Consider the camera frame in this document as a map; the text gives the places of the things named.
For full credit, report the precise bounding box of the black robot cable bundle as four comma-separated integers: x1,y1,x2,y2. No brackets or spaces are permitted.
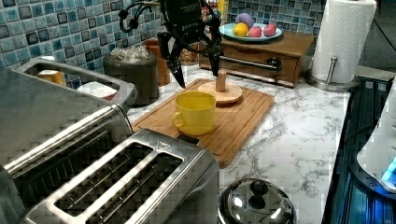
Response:
117,0,166,34

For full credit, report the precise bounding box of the stainless steel toaster oven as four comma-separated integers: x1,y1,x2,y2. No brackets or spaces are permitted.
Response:
0,59,136,222

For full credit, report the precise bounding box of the paper towel roll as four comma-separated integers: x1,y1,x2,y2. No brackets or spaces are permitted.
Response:
312,0,376,83

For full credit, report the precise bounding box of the white bowl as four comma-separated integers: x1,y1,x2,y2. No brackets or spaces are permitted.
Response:
78,81,117,101

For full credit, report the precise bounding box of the steel paper towel holder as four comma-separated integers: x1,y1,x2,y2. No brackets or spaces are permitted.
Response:
304,56,361,92

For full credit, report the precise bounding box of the red fruit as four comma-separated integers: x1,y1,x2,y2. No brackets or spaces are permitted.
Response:
248,26,262,37
263,23,276,36

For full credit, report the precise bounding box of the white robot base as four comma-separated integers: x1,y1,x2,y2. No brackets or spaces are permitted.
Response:
349,77,395,200

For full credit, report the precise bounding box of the dark canister of tea bags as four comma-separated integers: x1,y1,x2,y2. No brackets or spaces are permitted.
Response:
104,46,159,107

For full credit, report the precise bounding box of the wooden lid with knob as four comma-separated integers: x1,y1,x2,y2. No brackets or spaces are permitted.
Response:
198,69,243,105

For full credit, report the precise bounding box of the red fruit left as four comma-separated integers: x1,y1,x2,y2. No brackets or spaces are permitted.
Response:
248,26,262,37

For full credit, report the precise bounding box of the red fruit right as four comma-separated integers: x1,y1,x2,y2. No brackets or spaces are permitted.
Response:
263,23,276,36

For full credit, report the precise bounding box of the light blue plate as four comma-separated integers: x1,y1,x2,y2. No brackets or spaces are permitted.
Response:
219,23,282,43

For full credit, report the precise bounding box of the yellow mug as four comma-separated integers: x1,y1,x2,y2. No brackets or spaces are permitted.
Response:
172,91,216,135

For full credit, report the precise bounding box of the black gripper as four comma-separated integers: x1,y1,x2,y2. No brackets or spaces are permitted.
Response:
158,0,223,89

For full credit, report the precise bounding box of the yellow lemon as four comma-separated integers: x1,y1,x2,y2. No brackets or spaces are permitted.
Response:
233,22,249,37

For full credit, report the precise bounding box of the plastic bottle with orange liquid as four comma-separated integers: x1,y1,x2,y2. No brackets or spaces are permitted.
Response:
37,70,66,86

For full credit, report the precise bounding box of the steel kettle lid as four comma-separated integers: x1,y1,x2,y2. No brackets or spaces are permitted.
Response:
217,178,297,224

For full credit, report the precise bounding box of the wooden drawer box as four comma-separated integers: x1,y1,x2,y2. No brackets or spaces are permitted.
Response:
199,30,316,89

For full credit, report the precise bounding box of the brown ceramic jar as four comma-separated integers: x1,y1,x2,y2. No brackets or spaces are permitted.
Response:
143,39,170,86

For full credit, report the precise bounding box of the colourful cereal box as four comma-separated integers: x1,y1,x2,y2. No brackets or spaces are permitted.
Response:
202,0,228,24

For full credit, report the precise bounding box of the bamboo cutting board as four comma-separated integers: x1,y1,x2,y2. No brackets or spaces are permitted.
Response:
132,87,275,168

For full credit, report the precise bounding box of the purple fruit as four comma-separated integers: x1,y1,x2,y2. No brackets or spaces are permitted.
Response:
235,13,254,28

